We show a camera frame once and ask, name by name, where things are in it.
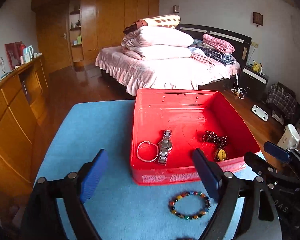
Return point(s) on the red picture frame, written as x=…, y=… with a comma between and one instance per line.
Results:
x=13, y=53

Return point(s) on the white electric kettle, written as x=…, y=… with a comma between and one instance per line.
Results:
x=28, y=53

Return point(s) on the wooden wardrobe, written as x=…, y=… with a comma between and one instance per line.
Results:
x=71, y=32

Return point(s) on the red thermos bottle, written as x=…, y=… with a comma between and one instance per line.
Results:
x=22, y=52

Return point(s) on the yellow amber pendant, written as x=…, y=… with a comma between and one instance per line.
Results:
x=220, y=155

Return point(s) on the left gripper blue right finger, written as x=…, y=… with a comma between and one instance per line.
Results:
x=209, y=172

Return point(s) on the folded pink clothes pile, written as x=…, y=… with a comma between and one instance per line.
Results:
x=217, y=49

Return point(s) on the silver wrist watch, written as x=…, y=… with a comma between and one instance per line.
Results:
x=165, y=146

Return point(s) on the white bathroom scale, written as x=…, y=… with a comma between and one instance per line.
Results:
x=258, y=111

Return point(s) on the spotted folded blanket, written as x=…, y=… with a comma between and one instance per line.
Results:
x=167, y=21

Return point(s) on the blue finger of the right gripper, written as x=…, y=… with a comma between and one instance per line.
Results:
x=258, y=165
x=277, y=152

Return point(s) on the red metal tin box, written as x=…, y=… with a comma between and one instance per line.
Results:
x=188, y=114

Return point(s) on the plaid bag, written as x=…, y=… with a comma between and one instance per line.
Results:
x=283, y=98

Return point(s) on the dark wooden headboard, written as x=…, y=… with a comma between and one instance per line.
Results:
x=240, y=42

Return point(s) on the wooden sideboard cabinet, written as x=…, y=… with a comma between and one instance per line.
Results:
x=24, y=97

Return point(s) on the wall intercom phone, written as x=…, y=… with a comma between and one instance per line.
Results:
x=176, y=9

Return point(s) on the dark bedside table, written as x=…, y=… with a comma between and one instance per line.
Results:
x=253, y=83

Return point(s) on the bed with pink cover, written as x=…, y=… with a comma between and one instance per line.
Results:
x=178, y=73

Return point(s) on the blue table cloth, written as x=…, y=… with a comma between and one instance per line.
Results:
x=122, y=209

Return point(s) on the small wall ornament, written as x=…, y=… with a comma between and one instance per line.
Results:
x=257, y=18

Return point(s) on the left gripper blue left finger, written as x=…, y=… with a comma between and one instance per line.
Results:
x=91, y=173

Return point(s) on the yellow pikachu plush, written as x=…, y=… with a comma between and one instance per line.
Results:
x=257, y=67

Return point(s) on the folded pink quilts stack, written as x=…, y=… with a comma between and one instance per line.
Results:
x=156, y=43

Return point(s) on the silver bangle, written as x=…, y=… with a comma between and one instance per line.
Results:
x=147, y=151

